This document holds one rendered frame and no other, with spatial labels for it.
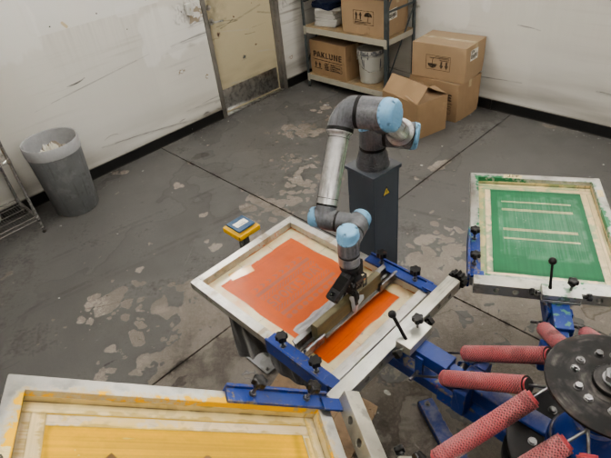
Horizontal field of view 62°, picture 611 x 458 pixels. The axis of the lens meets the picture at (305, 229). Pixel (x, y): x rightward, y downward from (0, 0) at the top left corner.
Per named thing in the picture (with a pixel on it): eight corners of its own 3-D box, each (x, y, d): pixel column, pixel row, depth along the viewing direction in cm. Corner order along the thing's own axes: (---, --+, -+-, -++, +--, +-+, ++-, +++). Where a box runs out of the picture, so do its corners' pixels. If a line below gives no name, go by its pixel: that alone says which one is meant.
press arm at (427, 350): (400, 351, 171) (400, 341, 168) (410, 340, 174) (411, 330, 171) (445, 379, 160) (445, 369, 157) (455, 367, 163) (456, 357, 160)
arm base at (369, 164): (372, 152, 238) (372, 133, 232) (396, 163, 228) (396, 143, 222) (349, 164, 231) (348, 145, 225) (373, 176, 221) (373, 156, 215)
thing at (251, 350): (238, 356, 234) (220, 291, 208) (244, 352, 236) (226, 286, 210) (309, 415, 206) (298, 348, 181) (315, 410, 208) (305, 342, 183)
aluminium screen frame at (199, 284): (192, 288, 211) (189, 282, 209) (291, 222, 242) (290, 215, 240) (331, 394, 164) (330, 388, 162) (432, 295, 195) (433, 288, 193)
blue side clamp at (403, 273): (365, 270, 212) (364, 257, 208) (372, 263, 214) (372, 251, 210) (425, 303, 194) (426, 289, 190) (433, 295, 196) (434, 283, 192)
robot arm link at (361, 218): (343, 204, 181) (332, 221, 173) (373, 208, 177) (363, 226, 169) (344, 221, 186) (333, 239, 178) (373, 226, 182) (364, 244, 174)
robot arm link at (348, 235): (363, 223, 168) (355, 238, 162) (364, 248, 175) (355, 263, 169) (341, 218, 171) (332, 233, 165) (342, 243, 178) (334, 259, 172)
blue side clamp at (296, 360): (266, 351, 182) (264, 338, 178) (276, 343, 185) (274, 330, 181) (327, 398, 164) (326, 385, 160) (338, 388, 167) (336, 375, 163)
